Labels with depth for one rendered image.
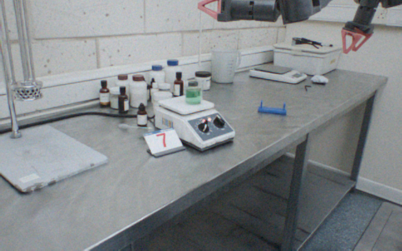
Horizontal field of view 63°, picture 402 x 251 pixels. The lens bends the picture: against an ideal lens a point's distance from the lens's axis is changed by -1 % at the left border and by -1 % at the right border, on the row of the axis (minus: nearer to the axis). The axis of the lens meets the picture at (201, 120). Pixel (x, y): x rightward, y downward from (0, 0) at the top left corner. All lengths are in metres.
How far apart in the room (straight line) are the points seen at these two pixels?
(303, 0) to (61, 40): 0.78
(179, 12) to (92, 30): 0.44
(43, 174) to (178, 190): 0.29
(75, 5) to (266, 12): 0.67
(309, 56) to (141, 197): 1.44
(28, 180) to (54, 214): 0.13
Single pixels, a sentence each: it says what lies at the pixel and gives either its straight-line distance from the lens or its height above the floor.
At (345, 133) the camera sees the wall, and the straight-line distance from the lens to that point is 2.33.
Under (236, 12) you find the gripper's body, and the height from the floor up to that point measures 1.09.
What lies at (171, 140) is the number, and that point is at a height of 0.77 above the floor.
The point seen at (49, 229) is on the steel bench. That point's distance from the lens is 0.62.
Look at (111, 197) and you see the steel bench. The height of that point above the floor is 0.75.
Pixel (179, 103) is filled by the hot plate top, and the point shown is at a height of 0.84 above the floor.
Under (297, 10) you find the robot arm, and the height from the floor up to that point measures 1.10.
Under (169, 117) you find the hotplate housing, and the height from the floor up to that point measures 0.81.
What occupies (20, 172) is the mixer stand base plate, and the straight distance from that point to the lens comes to 0.80.
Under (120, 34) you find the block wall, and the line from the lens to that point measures 1.33.
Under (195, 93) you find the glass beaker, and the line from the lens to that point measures 0.91.
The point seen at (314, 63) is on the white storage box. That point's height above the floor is 0.82.
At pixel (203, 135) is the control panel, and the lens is 0.85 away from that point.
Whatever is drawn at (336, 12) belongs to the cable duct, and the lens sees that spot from 2.21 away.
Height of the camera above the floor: 1.11
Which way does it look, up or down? 20 degrees down
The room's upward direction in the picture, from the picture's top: 3 degrees clockwise
